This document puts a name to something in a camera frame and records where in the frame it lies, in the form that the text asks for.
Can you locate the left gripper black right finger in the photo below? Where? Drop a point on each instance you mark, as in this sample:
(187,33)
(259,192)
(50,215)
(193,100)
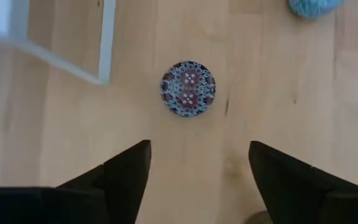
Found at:
(297,193)

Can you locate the patterned red blue ball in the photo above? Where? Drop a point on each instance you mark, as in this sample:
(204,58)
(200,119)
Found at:
(187,88)

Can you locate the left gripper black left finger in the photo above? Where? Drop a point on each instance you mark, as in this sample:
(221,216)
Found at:
(117,189)

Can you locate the white perforated metal shelf riser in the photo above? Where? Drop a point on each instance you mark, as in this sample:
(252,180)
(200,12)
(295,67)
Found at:
(107,37)

